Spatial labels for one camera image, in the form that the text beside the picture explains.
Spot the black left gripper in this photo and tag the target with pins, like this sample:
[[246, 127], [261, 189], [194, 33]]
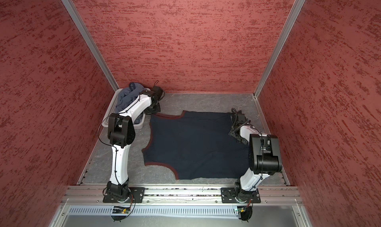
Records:
[[146, 111]]

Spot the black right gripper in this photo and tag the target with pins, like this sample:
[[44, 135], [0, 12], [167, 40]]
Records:
[[232, 133]]

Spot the navy tank top red trim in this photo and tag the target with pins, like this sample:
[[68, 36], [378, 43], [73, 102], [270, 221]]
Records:
[[196, 145]]

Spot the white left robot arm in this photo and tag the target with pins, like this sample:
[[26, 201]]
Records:
[[121, 134]]

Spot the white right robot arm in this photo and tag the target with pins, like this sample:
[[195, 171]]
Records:
[[264, 161]]

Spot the grey-blue tank top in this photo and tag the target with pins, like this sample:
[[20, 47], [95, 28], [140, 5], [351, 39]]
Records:
[[127, 95]]

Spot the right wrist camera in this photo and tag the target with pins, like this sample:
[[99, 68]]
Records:
[[238, 119]]

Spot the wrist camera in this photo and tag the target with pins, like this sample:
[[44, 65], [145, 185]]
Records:
[[238, 119], [158, 95]]

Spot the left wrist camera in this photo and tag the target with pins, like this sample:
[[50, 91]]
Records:
[[158, 95]]

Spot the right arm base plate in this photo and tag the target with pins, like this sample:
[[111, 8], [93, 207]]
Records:
[[230, 195]]

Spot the right circuit board with wires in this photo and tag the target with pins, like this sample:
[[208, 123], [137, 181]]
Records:
[[244, 213]]

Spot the circuit board with wires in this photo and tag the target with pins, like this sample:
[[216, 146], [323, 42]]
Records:
[[244, 213], [120, 213]]

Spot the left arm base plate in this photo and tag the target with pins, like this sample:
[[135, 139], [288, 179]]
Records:
[[119, 194]]

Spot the left circuit board with wires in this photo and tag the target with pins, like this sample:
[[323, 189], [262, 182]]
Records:
[[120, 213]]

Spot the aluminium front rail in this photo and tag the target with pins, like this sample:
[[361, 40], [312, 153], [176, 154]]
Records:
[[191, 194]]

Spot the slotted white cable duct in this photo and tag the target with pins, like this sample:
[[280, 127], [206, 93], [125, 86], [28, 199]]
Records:
[[167, 211]]

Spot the aluminium corner post left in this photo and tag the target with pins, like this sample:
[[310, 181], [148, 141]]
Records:
[[78, 21]]

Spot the aluminium corner post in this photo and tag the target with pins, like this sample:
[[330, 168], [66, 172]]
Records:
[[78, 21], [290, 21]]

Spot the aluminium corner post right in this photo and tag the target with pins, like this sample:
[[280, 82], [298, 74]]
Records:
[[290, 21]]

